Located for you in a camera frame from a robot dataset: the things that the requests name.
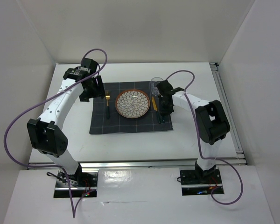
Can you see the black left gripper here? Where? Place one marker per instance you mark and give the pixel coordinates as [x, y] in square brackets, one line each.
[98, 91]

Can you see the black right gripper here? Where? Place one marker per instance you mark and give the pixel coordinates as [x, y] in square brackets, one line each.
[162, 110]

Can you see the gold knife green handle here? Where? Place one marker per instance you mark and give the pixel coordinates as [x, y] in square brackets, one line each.
[156, 110]

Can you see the gold fork green handle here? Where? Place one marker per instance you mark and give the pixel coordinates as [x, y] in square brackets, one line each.
[107, 97]

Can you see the clear drinking glass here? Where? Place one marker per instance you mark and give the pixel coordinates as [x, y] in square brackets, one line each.
[154, 81]

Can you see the dark checked cloth napkin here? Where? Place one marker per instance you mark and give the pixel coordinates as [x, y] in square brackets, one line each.
[119, 124]

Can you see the patterned round plate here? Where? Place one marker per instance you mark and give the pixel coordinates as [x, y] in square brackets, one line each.
[132, 103]

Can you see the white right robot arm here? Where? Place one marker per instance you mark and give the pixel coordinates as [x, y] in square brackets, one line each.
[210, 122]

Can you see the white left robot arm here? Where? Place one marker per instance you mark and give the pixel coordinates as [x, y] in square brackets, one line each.
[45, 132]

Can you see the aluminium front rail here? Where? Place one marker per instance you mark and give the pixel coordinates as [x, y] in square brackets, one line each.
[146, 164]

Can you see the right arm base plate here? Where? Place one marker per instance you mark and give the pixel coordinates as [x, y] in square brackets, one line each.
[192, 185]

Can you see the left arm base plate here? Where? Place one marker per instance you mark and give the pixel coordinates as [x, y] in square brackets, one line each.
[87, 185]

